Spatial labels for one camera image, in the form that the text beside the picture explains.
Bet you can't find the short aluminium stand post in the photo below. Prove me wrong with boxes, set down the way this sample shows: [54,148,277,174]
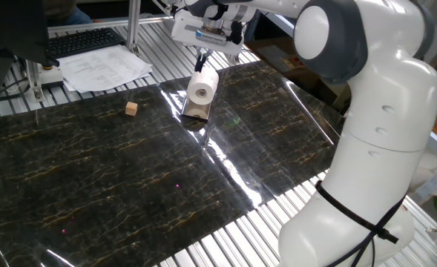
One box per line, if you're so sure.
[24,59,45,103]

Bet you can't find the black marble pattern mat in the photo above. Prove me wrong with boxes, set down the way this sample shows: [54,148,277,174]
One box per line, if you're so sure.
[0,60,347,267]

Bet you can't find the vertical aluminium frame post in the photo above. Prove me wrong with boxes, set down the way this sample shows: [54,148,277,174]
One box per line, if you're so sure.
[125,0,142,55]

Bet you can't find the black computer keyboard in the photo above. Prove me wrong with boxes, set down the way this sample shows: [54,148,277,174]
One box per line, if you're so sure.
[48,27,127,60]

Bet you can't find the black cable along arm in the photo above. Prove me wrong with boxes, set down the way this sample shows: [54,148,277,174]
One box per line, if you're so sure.
[314,180,407,267]

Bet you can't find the white paper roll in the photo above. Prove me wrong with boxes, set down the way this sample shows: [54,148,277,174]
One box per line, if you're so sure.
[186,67,220,106]

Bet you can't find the black computer monitor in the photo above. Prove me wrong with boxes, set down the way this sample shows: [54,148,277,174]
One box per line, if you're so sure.
[0,0,61,68]

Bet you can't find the horizontal aluminium frame rail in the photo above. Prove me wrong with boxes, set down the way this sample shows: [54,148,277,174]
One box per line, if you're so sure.
[47,14,174,34]

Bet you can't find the grey wrist bracket blue ends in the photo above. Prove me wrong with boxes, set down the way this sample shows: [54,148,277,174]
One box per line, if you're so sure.
[194,28,229,47]

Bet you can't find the seated person in jeans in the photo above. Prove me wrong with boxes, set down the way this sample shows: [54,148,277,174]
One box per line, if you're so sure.
[42,0,93,27]

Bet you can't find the stack of printed papers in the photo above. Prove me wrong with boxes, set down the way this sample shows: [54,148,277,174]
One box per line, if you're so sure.
[56,44,154,93]

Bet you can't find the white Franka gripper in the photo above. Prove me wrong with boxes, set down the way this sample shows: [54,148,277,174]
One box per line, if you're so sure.
[171,8,246,73]

